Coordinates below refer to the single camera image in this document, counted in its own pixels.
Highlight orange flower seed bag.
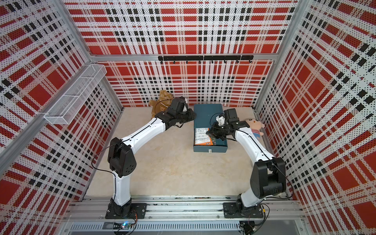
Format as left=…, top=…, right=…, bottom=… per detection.
left=194, top=128, right=213, bottom=146

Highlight teal drawer cabinet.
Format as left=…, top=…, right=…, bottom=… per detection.
left=193, top=104, right=228, bottom=153

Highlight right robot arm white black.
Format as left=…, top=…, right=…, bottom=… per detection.
left=207, top=108, right=287, bottom=210

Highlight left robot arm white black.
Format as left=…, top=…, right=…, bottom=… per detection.
left=108, top=97, right=196, bottom=210

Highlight brown teddy bear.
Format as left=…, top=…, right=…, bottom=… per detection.
left=148, top=90, right=174, bottom=118

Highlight pig plush toy striped shirt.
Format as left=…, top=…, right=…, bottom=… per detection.
left=246, top=119, right=265, bottom=140

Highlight green circuit board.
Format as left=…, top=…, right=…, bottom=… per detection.
left=113, top=222, right=133, bottom=230

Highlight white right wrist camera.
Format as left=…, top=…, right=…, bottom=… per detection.
left=215, top=115, right=226, bottom=126

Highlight black hook rail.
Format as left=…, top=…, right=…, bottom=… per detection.
left=158, top=55, right=254, bottom=62

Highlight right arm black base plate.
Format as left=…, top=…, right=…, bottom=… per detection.
left=222, top=201, right=263, bottom=219

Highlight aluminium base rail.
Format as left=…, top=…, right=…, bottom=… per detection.
left=59, top=195, right=309, bottom=235

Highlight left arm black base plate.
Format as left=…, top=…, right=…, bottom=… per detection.
left=105, top=202, right=147, bottom=219

